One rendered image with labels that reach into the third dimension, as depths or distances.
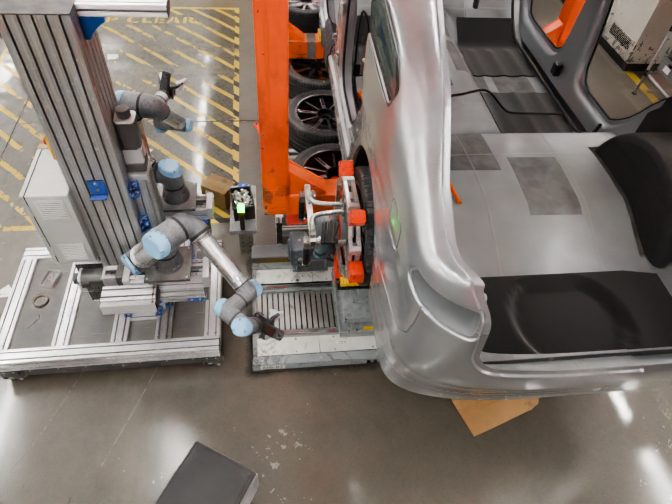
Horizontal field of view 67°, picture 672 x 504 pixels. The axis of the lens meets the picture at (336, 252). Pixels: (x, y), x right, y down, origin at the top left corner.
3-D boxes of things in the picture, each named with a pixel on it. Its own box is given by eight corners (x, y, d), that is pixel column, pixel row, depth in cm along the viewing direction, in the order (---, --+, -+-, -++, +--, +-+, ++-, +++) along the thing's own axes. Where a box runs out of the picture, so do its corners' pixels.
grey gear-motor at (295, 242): (349, 278, 355) (354, 246, 329) (288, 281, 350) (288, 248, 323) (346, 258, 367) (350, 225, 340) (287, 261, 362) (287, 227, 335)
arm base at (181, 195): (161, 205, 286) (157, 192, 279) (163, 187, 296) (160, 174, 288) (189, 204, 288) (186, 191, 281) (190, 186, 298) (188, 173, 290)
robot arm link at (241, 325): (235, 312, 205) (251, 325, 203) (247, 311, 215) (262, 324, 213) (225, 328, 206) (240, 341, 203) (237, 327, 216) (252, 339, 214)
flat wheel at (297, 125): (271, 123, 433) (271, 99, 415) (339, 105, 457) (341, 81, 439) (307, 170, 397) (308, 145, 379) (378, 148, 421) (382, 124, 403)
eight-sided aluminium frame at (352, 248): (354, 295, 285) (365, 229, 244) (342, 296, 284) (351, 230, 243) (342, 224, 320) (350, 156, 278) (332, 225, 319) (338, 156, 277)
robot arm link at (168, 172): (180, 191, 280) (176, 172, 270) (156, 188, 281) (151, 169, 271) (187, 177, 288) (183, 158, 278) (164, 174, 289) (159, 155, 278)
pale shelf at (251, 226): (256, 233, 331) (256, 230, 329) (230, 234, 329) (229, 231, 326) (255, 188, 358) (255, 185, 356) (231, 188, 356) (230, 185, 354)
